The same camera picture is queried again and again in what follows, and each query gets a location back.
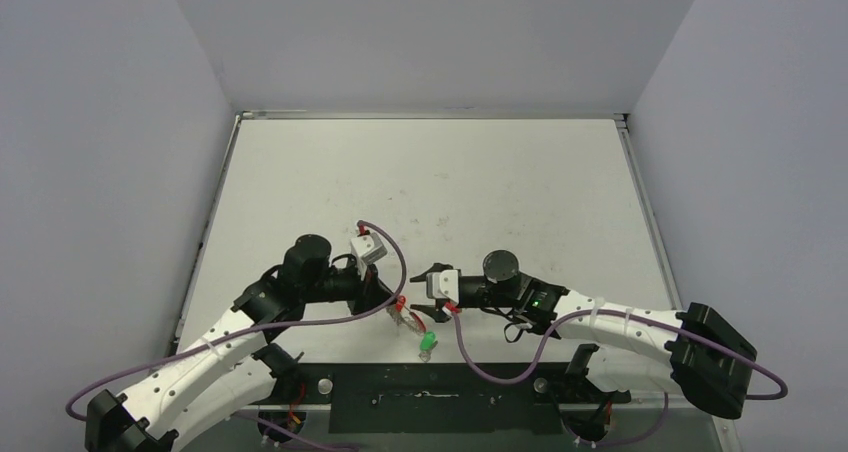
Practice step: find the green tag key near edge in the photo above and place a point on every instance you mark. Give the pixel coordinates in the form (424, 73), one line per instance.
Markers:
(427, 345)

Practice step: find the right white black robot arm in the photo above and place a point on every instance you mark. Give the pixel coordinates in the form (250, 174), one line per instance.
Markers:
(695, 353)

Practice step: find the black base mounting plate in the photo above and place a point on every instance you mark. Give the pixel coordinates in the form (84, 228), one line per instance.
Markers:
(437, 398)

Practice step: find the silver keyring with red grip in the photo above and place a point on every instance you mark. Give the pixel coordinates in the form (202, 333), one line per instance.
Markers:
(404, 316)

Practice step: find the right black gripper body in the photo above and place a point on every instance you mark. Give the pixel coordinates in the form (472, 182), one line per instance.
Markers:
(441, 302)

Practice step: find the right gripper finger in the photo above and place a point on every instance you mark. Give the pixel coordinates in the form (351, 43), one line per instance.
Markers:
(424, 313)
(433, 269)

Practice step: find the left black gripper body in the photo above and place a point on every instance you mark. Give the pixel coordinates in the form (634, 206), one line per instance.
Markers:
(358, 301)

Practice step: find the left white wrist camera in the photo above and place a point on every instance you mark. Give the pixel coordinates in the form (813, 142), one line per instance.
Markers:
(367, 249)

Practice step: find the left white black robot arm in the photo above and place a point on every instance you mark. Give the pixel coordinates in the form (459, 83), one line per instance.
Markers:
(236, 362)

